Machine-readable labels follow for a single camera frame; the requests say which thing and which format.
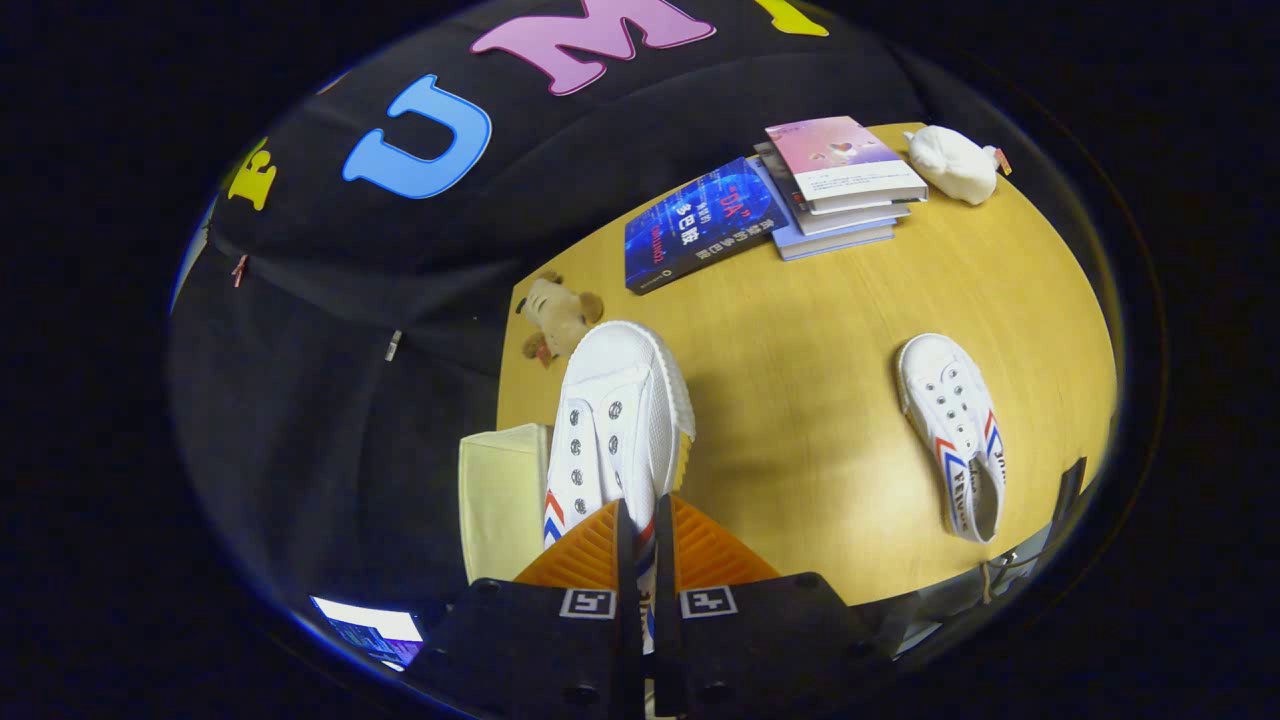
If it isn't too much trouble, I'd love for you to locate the dark blue book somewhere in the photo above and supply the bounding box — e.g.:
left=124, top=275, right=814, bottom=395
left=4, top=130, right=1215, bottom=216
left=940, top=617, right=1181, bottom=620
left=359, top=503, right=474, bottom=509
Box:
left=623, top=156, right=792, bottom=296

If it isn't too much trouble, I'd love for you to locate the grey cover book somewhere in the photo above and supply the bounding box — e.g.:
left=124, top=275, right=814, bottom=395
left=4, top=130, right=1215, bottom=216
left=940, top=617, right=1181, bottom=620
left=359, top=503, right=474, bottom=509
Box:
left=753, top=141, right=914, bottom=238

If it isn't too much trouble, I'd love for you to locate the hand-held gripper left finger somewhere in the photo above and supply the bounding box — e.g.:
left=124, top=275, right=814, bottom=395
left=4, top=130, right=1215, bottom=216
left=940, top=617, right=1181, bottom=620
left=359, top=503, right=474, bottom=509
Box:
left=405, top=498, right=643, bottom=719

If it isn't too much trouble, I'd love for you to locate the white canvas shoe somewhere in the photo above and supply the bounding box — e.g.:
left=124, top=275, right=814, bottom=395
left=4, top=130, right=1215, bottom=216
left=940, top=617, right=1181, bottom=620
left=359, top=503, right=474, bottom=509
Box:
left=896, top=332, right=1008, bottom=546
left=543, top=319, right=698, bottom=653

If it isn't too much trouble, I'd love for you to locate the brown plush dog toy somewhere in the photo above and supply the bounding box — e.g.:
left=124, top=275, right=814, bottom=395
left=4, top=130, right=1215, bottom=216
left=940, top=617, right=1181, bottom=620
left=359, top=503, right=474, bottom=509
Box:
left=514, top=271, right=606, bottom=368

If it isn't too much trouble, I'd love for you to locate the white plush toy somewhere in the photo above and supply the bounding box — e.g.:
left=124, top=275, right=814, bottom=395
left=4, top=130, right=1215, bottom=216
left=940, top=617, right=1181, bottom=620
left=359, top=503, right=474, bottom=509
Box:
left=903, top=124, right=1014, bottom=208

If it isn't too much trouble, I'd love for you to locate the laptop screen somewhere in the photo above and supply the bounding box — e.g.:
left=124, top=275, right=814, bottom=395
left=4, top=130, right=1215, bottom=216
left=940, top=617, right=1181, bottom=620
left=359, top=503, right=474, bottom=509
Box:
left=307, top=595, right=425, bottom=670

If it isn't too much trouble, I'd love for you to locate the light blue book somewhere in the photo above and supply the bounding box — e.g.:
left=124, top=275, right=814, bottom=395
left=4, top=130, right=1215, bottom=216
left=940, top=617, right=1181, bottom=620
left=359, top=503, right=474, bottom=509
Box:
left=749, top=160, right=897, bottom=263

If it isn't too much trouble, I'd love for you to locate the pink cover book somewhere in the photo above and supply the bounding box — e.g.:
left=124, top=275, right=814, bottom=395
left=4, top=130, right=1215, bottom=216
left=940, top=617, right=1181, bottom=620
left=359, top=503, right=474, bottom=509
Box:
left=764, top=115, right=930, bottom=215

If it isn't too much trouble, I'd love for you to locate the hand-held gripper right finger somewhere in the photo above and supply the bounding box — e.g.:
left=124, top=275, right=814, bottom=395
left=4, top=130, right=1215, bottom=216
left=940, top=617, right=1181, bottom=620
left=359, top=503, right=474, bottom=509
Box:
left=653, top=494, right=886, bottom=719

